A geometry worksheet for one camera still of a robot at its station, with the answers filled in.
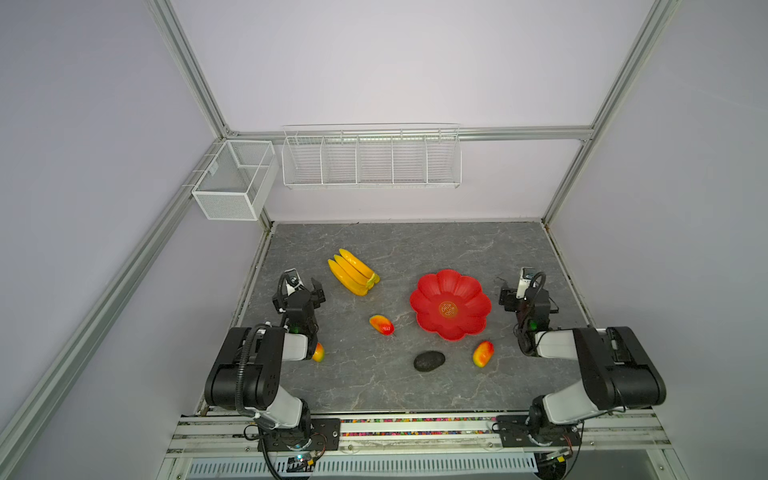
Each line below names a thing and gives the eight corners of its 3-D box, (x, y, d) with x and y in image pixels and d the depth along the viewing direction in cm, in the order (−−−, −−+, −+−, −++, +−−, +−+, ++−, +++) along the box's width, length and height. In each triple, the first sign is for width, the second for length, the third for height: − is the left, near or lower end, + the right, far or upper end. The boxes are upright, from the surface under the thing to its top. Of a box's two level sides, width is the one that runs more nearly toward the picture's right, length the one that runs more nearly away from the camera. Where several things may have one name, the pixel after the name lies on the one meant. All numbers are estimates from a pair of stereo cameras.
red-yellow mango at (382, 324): (369, 323, 95) (368, 318, 92) (377, 315, 96) (376, 310, 93) (387, 339, 91) (386, 334, 88) (395, 330, 93) (395, 325, 90)
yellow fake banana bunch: (327, 273, 108) (324, 262, 103) (345, 258, 112) (342, 247, 107) (364, 301, 100) (362, 291, 95) (381, 283, 105) (380, 273, 100)
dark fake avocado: (420, 377, 84) (421, 372, 81) (412, 362, 87) (413, 357, 83) (444, 363, 87) (446, 358, 83) (435, 350, 89) (437, 343, 86)
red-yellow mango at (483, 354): (470, 364, 86) (473, 360, 83) (477, 342, 91) (479, 337, 88) (487, 371, 85) (490, 367, 82) (492, 348, 89) (495, 343, 86)
